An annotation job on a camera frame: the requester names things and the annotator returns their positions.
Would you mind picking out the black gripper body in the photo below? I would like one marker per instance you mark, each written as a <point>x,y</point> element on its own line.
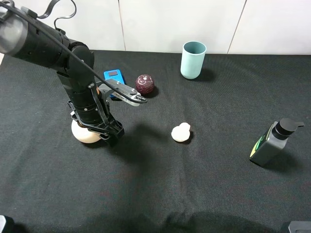
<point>89,110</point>

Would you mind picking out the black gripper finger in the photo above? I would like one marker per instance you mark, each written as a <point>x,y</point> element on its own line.
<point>109,132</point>

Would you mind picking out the cream ceramic teapot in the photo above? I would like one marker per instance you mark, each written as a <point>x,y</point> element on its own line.
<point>83,134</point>

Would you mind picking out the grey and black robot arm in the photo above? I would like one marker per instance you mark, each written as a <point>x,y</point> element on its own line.
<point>23,35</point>

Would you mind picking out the blue rectangular box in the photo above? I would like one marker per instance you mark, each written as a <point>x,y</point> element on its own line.
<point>117,76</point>

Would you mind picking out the dark red carved ball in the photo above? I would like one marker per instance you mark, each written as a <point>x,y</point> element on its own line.
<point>145,85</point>

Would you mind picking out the small white gourd figurine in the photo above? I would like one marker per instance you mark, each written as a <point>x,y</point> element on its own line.
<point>181,133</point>

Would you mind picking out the light blue plastic cup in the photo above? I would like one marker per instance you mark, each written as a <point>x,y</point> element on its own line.
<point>193,55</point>

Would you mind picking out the black tablecloth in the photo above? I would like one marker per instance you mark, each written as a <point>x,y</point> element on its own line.
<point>149,183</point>

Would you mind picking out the grey pump soap bottle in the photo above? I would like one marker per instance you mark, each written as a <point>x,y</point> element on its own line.
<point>273,141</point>

